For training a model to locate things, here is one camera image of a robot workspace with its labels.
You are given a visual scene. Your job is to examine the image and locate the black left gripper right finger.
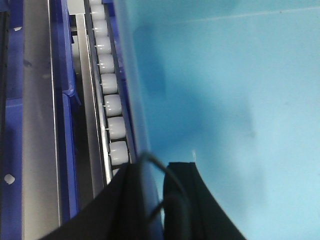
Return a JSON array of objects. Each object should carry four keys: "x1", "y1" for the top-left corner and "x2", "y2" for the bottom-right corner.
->
[{"x1": 163, "y1": 162, "x2": 245, "y2": 240}]

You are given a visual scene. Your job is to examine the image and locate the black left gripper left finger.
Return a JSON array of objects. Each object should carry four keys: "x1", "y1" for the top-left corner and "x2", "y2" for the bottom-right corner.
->
[{"x1": 44, "y1": 152, "x2": 160, "y2": 240}]

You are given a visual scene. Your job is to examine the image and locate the light blue plastic bin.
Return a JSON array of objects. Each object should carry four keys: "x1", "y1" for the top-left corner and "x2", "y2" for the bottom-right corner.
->
[{"x1": 114, "y1": 0, "x2": 320, "y2": 240}]

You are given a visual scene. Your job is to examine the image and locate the dark blue bin below shelf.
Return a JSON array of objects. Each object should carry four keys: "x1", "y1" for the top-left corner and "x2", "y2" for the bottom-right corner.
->
[{"x1": 50, "y1": 0, "x2": 79, "y2": 223}]

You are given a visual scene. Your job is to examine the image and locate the white roller track rail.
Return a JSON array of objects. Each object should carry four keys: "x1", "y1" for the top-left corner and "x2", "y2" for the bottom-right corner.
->
[{"x1": 84, "y1": 0, "x2": 136, "y2": 183}]

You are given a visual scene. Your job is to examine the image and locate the steel divider rail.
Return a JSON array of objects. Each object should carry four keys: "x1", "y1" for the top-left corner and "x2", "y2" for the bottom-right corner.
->
[{"x1": 21, "y1": 0, "x2": 62, "y2": 240}]

